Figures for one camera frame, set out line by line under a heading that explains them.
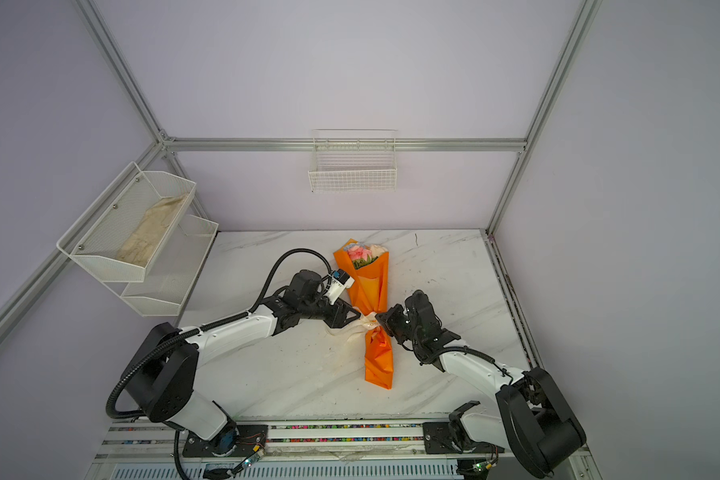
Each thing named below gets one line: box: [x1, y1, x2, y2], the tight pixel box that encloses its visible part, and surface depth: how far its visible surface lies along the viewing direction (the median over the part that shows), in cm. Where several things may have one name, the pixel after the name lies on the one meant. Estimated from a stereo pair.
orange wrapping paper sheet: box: [334, 239, 393, 390], surface depth 89 cm
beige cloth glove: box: [119, 193, 189, 267], surface depth 81 cm
